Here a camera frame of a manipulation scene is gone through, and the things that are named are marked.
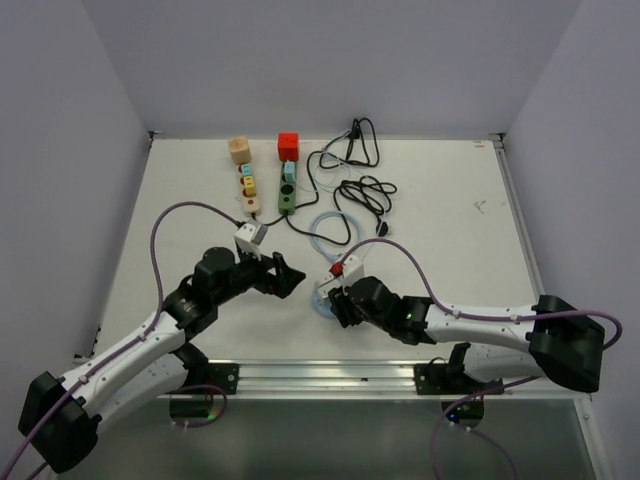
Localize teal charger on beige strip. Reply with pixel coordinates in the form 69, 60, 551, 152
240, 163, 253, 176

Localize light teal charger green strip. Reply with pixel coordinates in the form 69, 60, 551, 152
282, 161, 296, 183

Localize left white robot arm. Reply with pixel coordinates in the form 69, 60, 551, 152
18, 247, 306, 473

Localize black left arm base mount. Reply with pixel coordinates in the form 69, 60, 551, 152
173, 343, 240, 395

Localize round light blue socket hub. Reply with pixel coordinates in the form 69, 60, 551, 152
311, 281, 336, 320

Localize red cube adapter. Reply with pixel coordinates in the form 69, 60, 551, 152
277, 132, 300, 162

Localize beige power strip red sockets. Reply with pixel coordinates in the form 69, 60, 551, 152
236, 162, 261, 216

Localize yellow USB charger cube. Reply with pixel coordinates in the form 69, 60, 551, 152
241, 176, 257, 198

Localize beige wooden cube adapter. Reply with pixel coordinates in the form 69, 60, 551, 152
227, 136, 252, 165

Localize black cable of beige strip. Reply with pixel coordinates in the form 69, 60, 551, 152
249, 148, 331, 227

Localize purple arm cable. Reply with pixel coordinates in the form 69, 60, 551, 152
333, 237, 626, 480
0, 200, 241, 480

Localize thin light blue USB cable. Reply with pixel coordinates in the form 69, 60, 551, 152
317, 128, 366, 194

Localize black cable of green strip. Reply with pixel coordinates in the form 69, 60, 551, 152
284, 117, 399, 247

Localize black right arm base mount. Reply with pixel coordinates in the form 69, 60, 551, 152
413, 342, 503, 395

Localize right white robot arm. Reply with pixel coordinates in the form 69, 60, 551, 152
326, 276, 605, 393

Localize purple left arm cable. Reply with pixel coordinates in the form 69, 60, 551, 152
0, 200, 241, 480

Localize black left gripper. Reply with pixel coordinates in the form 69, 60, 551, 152
213, 243, 304, 306

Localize black plug head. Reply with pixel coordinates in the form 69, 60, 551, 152
375, 221, 391, 237

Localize aluminium rail table edge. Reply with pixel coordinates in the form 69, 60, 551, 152
64, 357, 591, 401

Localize green power strip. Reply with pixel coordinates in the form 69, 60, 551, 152
278, 162, 297, 216

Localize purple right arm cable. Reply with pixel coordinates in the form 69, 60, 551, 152
333, 237, 626, 480

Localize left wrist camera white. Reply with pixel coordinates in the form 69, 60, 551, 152
234, 220, 268, 260

